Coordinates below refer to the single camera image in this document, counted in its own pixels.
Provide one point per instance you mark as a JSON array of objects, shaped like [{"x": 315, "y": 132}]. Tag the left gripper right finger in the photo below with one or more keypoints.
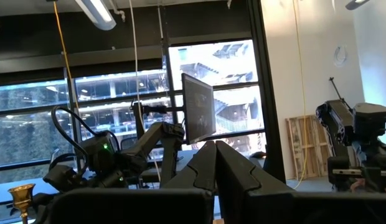
[{"x": 236, "y": 180}]

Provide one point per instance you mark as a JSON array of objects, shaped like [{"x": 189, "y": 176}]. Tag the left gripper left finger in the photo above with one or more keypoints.
[{"x": 196, "y": 174}]

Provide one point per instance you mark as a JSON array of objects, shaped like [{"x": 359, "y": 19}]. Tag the gold candlestick holder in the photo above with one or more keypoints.
[{"x": 21, "y": 194}]

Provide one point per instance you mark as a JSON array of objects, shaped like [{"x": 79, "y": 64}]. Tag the flat monitor on arm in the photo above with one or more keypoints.
[{"x": 199, "y": 109}]

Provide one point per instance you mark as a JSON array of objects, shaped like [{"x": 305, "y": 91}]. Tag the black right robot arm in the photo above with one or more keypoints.
[{"x": 143, "y": 146}]

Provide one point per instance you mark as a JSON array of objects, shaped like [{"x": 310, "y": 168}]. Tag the wooden pallet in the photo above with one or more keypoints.
[{"x": 292, "y": 149}]

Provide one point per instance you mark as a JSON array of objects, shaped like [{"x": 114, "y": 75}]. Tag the black background robot rig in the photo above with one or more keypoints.
[{"x": 367, "y": 118}]

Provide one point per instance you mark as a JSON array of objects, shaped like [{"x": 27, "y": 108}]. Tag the ceiling tube light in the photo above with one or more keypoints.
[{"x": 98, "y": 14}]

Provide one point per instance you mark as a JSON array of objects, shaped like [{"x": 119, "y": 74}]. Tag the black ceiling spot lamp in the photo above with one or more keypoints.
[{"x": 355, "y": 3}]

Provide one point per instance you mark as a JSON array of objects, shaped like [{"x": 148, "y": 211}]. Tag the horseshoe wall emblem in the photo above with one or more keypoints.
[{"x": 336, "y": 56}]

